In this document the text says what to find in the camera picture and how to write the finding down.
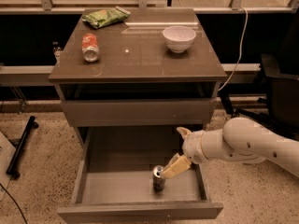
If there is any white bowl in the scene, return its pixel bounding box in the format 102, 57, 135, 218
163, 26, 196, 53

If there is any grey drawer cabinet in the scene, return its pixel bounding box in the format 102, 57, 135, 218
49, 8, 226, 143

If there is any black office chair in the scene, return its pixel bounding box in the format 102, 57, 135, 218
230, 9, 299, 138

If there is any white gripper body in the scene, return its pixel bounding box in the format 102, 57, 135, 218
182, 131, 208, 164

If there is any red soda can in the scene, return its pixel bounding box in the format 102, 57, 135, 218
81, 34, 99, 63

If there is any closed grey upper drawer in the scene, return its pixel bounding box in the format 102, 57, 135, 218
61, 99, 216, 127

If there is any white cable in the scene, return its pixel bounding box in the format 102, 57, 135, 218
217, 7, 249, 92

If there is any white floor board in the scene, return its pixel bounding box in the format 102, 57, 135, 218
0, 132, 16, 201

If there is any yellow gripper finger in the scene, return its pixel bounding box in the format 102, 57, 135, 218
161, 153, 192, 179
177, 127, 191, 139

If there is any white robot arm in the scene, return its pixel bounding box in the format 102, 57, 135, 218
160, 118, 299, 179

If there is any black floor cable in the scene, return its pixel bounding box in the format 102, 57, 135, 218
0, 182, 30, 224

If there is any green chip bag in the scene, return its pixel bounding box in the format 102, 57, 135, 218
82, 7, 131, 29

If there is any open grey middle drawer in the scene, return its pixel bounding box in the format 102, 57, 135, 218
57, 126, 223, 224

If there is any silver blue redbull can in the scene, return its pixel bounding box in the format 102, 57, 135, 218
152, 165, 165, 191

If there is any black stand leg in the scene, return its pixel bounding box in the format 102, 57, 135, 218
6, 116, 39, 179

